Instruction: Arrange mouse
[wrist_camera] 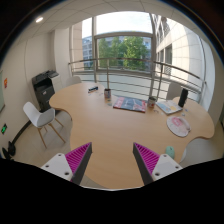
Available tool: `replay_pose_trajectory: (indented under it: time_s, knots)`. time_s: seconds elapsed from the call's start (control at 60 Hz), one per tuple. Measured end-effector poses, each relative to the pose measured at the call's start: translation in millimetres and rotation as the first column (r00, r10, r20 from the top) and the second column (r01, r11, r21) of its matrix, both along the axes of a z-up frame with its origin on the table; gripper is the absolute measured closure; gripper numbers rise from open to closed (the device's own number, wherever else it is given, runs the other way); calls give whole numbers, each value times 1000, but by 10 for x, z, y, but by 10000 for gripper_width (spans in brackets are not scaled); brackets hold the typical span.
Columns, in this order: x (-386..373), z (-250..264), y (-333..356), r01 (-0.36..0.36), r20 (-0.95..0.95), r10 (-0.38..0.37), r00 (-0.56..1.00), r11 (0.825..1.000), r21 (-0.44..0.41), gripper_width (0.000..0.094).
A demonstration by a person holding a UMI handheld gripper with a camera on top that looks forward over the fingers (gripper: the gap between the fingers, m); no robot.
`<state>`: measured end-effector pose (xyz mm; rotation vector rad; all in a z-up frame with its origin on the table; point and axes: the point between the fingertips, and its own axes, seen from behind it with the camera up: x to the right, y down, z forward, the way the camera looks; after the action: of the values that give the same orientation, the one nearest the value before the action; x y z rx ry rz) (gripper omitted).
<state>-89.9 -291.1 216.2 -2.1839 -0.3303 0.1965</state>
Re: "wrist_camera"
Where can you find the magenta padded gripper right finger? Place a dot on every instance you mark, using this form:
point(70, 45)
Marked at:
point(153, 166)

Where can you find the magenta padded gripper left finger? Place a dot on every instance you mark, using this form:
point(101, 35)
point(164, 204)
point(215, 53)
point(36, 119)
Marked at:
point(70, 166)

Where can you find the light green computer mouse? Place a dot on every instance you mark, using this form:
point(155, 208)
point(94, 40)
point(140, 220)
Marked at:
point(170, 151)

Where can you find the white chair with wooden legs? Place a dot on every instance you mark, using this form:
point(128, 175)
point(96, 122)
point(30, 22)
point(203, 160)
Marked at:
point(40, 119)

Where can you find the white open book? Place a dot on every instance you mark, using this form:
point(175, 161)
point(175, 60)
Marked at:
point(169, 106)

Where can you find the white mug with pattern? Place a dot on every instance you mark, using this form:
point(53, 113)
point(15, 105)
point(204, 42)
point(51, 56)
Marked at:
point(151, 101)

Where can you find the red and grey magazine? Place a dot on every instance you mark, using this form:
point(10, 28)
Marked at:
point(131, 104)

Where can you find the green exit sign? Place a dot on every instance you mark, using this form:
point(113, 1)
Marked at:
point(4, 128)

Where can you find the white chair at right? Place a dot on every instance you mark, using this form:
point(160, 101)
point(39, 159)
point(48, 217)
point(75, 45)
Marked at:
point(174, 90)

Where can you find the black cylindrical speaker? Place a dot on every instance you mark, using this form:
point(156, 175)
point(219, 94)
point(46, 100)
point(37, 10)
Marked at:
point(183, 97)

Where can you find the dark cup with stick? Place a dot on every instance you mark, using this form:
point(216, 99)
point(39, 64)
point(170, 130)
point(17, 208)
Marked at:
point(107, 93)

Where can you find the black office printer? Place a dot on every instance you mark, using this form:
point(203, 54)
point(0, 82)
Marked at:
point(43, 88)

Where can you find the white chair behind table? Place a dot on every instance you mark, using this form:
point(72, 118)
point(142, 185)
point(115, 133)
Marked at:
point(73, 80)

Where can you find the metal window railing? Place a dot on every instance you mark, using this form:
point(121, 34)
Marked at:
point(136, 76)

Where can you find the round ceiling light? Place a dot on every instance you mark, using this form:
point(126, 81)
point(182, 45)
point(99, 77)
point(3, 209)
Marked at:
point(39, 19)

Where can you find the red wall sign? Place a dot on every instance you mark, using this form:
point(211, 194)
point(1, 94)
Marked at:
point(5, 83)

